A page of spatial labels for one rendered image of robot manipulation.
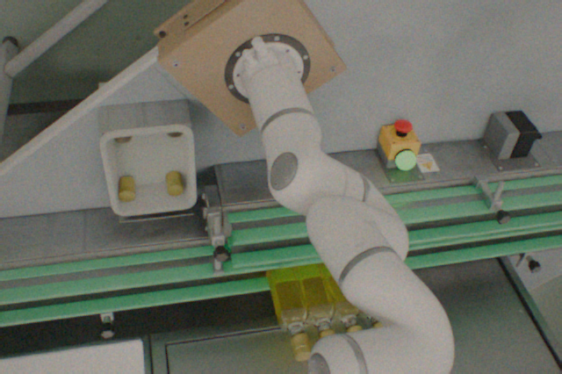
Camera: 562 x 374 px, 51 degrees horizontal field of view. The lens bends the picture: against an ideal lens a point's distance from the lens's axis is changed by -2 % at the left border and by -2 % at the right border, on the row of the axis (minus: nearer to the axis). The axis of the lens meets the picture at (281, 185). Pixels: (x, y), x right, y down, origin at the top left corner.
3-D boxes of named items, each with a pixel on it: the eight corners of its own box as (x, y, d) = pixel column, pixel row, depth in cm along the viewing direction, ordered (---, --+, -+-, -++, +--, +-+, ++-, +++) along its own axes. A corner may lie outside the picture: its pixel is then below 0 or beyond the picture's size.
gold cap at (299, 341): (289, 343, 121) (294, 363, 118) (291, 334, 118) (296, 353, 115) (306, 341, 122) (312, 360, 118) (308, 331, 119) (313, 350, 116)
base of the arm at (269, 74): (212, 50, 101) (228, 111, 91) (279, 16, 99) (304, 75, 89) (250, 108, 113) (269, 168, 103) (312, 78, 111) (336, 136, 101)
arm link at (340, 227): (371, 236, 72) (444, 265, 82) (294, 130, 89) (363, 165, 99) (323, 291, 75) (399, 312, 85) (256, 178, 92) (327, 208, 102)
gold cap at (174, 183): (184, 175, 130) (187, 189, 127) (175, 184, 132) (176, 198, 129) (171, 168, 128) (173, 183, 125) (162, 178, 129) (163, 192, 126)
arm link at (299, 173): (284, 96, 91) (312, 174, 81) (341, 128, 100) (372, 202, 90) (243, 137, 96) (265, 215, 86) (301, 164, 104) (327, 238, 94)
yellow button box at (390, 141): (375, 147, 140) (385, 169, 134) (380, 122, 134) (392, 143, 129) (403, 145, 141) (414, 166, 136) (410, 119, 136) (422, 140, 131)
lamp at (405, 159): (392, 164, 134) (397, 174, 132) (396, 149, 131) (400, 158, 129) (411, 162, 135) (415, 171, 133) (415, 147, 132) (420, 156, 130)
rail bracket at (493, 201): (468, 182, 136) (494, 226, 127) (477, 158, 131) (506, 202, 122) (484, 180, 137) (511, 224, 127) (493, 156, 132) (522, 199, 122)
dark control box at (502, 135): (481, 137, 145) (497, 160, 139) (491, 111, 139) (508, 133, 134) (511, 134, 147) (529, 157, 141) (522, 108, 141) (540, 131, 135)
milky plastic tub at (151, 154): (112, 189, 131) (113, 218, 125) (97, 106, 115) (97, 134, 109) (192, 180, 134) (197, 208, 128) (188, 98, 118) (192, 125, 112)
